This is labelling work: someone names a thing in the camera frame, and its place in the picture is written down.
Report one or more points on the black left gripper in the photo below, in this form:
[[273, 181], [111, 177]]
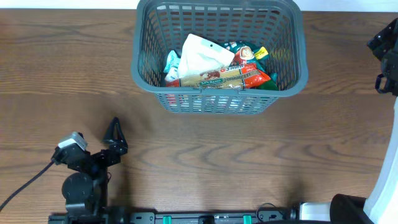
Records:
[[119, 147]]

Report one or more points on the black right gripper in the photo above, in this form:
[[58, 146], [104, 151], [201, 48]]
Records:
[[382, 44]]

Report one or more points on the mint toilet wipes pack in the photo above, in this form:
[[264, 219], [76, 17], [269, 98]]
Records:
[[172, 62]]

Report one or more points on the beige paper pouch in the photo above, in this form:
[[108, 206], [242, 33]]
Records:
[[201, 55]]

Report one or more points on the green lid jar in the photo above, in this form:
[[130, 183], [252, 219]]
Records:
[[271, 84]]

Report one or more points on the orange spaghetti packet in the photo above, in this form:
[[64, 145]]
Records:
[[238, 77]]

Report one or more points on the green instant coffee bag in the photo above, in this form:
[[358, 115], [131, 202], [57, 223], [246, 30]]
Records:
[[248, 53]]

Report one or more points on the white tissue multipack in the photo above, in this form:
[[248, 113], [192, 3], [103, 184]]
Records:
[[171, 74]]

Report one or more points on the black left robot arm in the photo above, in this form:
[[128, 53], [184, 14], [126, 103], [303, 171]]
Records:
[[85, 191]]

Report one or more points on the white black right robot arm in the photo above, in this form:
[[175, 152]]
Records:
[[380, 206]]

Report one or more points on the grey plastic lattice basket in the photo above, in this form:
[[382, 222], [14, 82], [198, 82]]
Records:
[[163, 26]]

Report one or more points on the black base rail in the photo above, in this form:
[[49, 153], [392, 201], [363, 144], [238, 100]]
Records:
[[123, 216]]

